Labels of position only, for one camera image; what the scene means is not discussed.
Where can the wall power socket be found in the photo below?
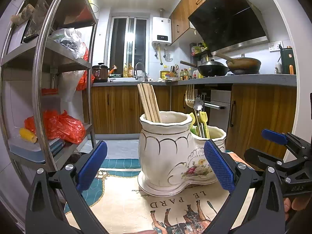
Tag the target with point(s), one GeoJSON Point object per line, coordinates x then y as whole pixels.
{"type": "Point", "coordinates": [275, 46]}

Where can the small red plastic bag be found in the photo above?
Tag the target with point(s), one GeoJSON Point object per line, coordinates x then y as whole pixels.
{"type": "Point", "coordinates": [84, 80]}

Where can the green countertop appliance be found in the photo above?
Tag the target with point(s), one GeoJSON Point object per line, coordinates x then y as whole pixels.
{"type": "Point", "coordinates": [287, 61]}

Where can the wall spice rack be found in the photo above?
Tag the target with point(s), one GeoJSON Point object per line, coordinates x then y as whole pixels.
{"type": "Point", "coordinates": [201, 51]}

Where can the yellow green plastic fork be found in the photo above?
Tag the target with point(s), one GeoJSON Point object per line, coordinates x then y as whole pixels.
{"type": "Point", "coordinates": [192, 123]}

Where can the black range hood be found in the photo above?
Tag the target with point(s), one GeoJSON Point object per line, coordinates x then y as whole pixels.
{"type": "Point", "coordinates": [226, 22]}

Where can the wooden wall cabinet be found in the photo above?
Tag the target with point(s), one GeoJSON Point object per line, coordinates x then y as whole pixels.
{"type": "Point", "coordinates": [185, 12]}

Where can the yellow cooking oil bottle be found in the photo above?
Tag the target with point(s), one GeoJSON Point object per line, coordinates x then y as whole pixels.
{"type": "Point", "coordinates": [165, 74]}

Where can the large red plastic bag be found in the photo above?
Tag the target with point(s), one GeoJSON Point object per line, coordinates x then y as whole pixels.
{"type": "Point", "coordinates": [61, 126]}

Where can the black kitchen faucet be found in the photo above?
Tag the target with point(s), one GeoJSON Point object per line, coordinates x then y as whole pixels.
{"type": "Point", "coordinates": [141, 70]}

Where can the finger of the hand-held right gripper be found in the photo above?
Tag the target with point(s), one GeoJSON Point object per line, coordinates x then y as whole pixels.
{"type": "Point", "coordinates": [274, 137]}
{"type": "Point", "coordinates": [260, 159]}

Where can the stainless steel shelf rack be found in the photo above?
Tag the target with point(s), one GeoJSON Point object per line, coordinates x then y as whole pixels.
{"type": "Point", "coordinates": [41, 53]}

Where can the row of sauce bottles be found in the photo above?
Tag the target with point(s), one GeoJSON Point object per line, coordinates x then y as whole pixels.
{"type": "Point", "coordinates": [189, 74]}

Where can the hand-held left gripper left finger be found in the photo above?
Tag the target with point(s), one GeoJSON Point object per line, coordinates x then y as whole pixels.
{"type": "Point", "coordinates": [92, 165]}

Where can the corn cob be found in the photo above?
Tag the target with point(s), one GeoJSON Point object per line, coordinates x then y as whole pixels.
{"type": "Point", "coordinates": [28, 135]}

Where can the white water heater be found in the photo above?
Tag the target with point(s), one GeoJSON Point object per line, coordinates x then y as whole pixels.
{"type": "Point", "coordinates": [161, 29]}

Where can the dark plastic bag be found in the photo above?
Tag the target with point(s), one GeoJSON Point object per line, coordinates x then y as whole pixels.
{"type": "Point", "coordinates": [37, 17]}

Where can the white plastic bag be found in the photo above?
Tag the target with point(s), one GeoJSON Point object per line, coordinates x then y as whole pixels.
{"type": "Point", "coordinates": [70, 85]}

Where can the kitchen window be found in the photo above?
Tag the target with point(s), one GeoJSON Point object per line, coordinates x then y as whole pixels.
{"type": "Point", "coordinates": [128, 43]}

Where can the brown frying pan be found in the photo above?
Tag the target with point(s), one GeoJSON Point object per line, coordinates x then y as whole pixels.
{"type": "Point", "coordinates": [243, 65]}

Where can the beige wooden chopstick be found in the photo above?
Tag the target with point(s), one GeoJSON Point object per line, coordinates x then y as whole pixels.
{"type": "Point", "coordinates": [156, 103]}
{"type": "Point", "coordinates": [147, 102]}
{"type": "Point", "coordinates": [143, 102]}
{"type": "Point", "coordinates": [151, 102]}

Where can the blue plastic tray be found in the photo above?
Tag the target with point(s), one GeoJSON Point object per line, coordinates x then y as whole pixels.
{"type": "Point", "coordinates": [36, 151]}

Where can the person's right hand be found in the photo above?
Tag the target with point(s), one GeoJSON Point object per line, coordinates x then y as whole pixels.
{"type": "Point", "coordinates": [298, 203]}

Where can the wooden kitchen base cabinet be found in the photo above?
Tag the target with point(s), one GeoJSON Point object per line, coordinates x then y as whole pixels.
{"type": "Point", "coordinates": [117, 109]}

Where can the silver metal fork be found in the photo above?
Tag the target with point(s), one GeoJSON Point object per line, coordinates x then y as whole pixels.
{"type": "Point", "coordinates": [198, 104]}

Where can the black wok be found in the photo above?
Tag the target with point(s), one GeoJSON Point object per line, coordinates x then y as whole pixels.
{"type": "Point", "coordinates": [213, 69]}

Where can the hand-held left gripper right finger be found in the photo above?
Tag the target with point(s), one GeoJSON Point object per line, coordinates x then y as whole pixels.
{"type": "Point", "coordinates": [219, 165]}

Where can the printed quilted mat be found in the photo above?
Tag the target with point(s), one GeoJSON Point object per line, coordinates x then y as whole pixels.
{"type": "Point", "coordinates": [121, 199]}

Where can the clear plastic bag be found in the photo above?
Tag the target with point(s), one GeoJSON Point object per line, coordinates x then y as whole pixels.
{"type": "Point", "coordinates": [68, 41]}

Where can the yellow green plastic spoon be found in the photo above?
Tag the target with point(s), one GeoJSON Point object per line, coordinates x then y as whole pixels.
{"type": "Point", "coordinates": [204, 120]}

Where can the white floral ceramic utensil holder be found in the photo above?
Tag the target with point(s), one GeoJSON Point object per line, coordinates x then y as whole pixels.
{"type": "Point", "coordinates": [165, 156]}

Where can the gold metal fork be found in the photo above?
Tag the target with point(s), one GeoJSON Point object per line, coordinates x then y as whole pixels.
{"type": "Point", "coordinates": [189, 97]}

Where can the stainless steel built-in oven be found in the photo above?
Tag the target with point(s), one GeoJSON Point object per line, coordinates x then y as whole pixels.
{"type": "Point", "coordinates": [219, 97]}

